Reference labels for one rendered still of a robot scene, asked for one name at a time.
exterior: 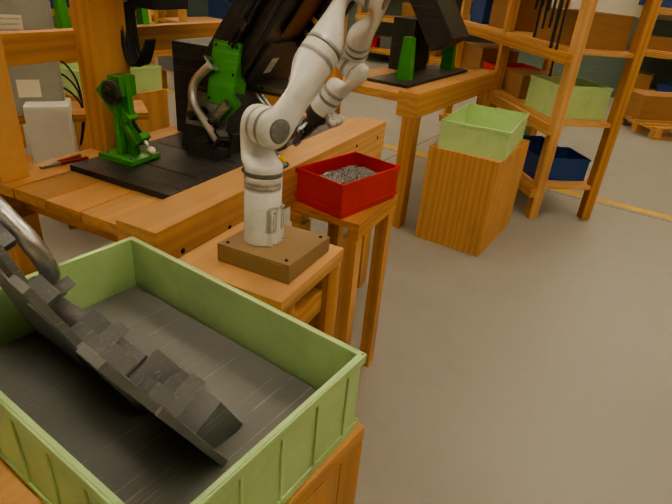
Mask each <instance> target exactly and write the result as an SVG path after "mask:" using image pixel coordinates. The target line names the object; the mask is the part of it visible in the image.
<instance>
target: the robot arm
mask: <svg viewBox="0 0 672 504"><path fill-rule="evenodd" d="M351 1H352V0H332V2H331V3H330V5H329V6H328V8H327V9H326V11H325V12H324V14H323V15H322V16H321V18H320V19H319V21H318V22H317V23H316V25H315V26H314V27H313V29H312V30H311V31H310V33H309V34H308V35H307V37H306V38H305V39H304V41H303V42H302V44H301V45H300V46H299V48H298V49H297V51H296V53H295V55H294V58H293V62H292V67H291V74H290V80H289V83H288V86H287V88H286V90H285V91H284V93H283V94H282V96H281V97H280V99H279V100H278V101H277V102H276V104H275V105H274V106H273V107H270V106H267V105H264V104H252V105H250V106H249V107H247V108H246V110H245V111H244V113H243V115H242V118H241V122H240V149H241V160H242V163H243V165H244V241H245V242H246V243H248V244H250V245H254V246H268V247H273V246H274V245H276V244H277V243H279V242H280V241H282V240H283V239H284V219H285V205H284V204H282V186H283V164H282V162H281V161H280V160H279V158H278V157H277V155H276V153H275V151H274V150H276V149H279V148H281V147H282V146H283V145H285V144H286V142H287V141H288V140H289V139H290V137H291V135H292V134H293V132H294V130H295V133H294V134H295V135H296V137H295V138H294V139H293V141H292V142H291V143H292V144H293V145H294V146H295V147H296V146H298V145H299V144H300V143H301V141H302V140H303V138H306V136H309V135H310V134H311V133H312V132H313V131H314V130H315V129H317V128H318V127H319V126H320V125H324V124H325V123H326V125H327V126H328V127H329V128H335V127H337V126H339V125H341V124H342V123H343V122H344V121H345V118H344V116H342V115H340V114H337V113H335V110H336V109H337V107H338V105H339V104H340V103H341V101H342V100H343V99H344V98H345V96H346V95H347V94H349V93H350V92H351V91H352V90H353V89H355V88H356V87H358V86H359V85H361V84H362V83H363V82H365V81H366V80H367V78H368V76H369V68H368V67H367V65H366V64H365V63H364V62H363V61H365V60H366V58H367V57H368V54H369V51H370V47H371V44H372V40H373V37H374V35H375V33H376V31H377V29H378V27H379V25H380V23H381V21H382V18H383V16H384V14H385V12H386V10H387V8H388V5H389V3H390V1H391V0H353V1H355V2H356V3H358V4H360V5H361V6H363V7H364V8H366V9H368V10H370V11H371V13H370V14H369V15H368V16H366V17H365V18H363V19H361V20H359V21H357V22H356V23H354V24H353V25H352V26H351V28H350V29H349V31H348V34H347V38H346V43H345V47H344V20H345V13H346V9H347V7H348V5H349V3H350V2H351ZM335 66H336V67H337V69H338V70H339V72H340V73H341V74H342V75H343V76H344V77H345V78H346V80H347V81H346V83H344V82H343V81H342V80H340V79H338V78H336V77H332V78H330V79H329V80H328V81H327V83H326V84H325V85H324V87H323V88H322V89H321V91H320V92H319V93H318V94H317V95H316V96H315V94H316V93H317V91H318V90H319V88H320V87H321V85H322V84H323V82H324V81H325V80H326V78H327V77H328V76H329V74H330V73H331V72H332V70H333V69H334V67H335ZM314 96H315V98H314V99H313V97H314ZM312 99H313V100H312ZM311 100H312V102H311ZM310 102H311V103H310ZM309 103H310V104H309ZM308 105H309V106H308ZM306 108H307V109H306ZM305 110H306V115H307V118H305V119H304V120H303V121H302V124H301V125H300V126H298V123H299V121H300V119H301V117H302V116H303V114H304V112H305Z"/></svg>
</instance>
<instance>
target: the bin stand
mask: <svg viewBox="0 0 672 504"><path fill-rule="evenodd" d="M397 196H398V194H395V197H394V198H393V199H390V200H388V201H385V202H383V203H380V204H378V205H375V206H373V207H370V208H368V209H365V210H363V211H361V212H358V213H356V214H353V215H351V216H348V217H346V218H343V219H338V218H335V217H333V216H331V215H328V214H326V213H324V212H321V211H319V210H317V209H315V208H312V207H310V206H308V205H305V204H303V203H301V202H299V201H297V202H295V203H294V204H292V205H291V206H290V211H291V212H290V221H292V226H293V227H296V228H300V229H304V230H307V231H310V226H311V220H308V219H307V218H309V217H311V218H315V219H318V220H321V221H325V222H328V231H327V236H329V237H330V241H329V244H332V245H335V246H339V247H342V240H343V248H344V254H343V260H342V261H341V269H340V270H339V272H340V280H339V281H338V283H339V291H338V292H337V294H338V301H337V303H336V305H337V312H336V313H335V315H336V323H335V324H334V326H335V333H334V335H333V337H334V338H336V339H338V340H340V341H342V342H344V343H346V344H348V345H350V343H351V334H352V325H353V317H354V308H355V299H356V290H357V281H358V272H359V263H360V255H361V246H362V237H363V236H364V235H365V234H366V233H367V232H369V231H370V230H371V229H372V228H373V227H374V226H375V232H374V240H373V248H372V256H371V264H370V272H369V280H368V288H367V296H366V304H365V312H364V320H363V329H362V337H361V345H360V351H362V352H364V353H366V354H367V357H366V363H364V364H363V366H365V367H369V366H370V364H371V363H372V361H373V354H374V347H375V340H376V333H377V326H378V319H379V312H380V304H381V297H382V290H383V283H384V276H385V269H386V262H387V255H388V247H389V240H390V233H391V226H392V219H393V212H394V209H395V208H396V203H397ZM344 227H345V228H348V232H347V235H345V236H344V238H343V229H344Z"/></svg>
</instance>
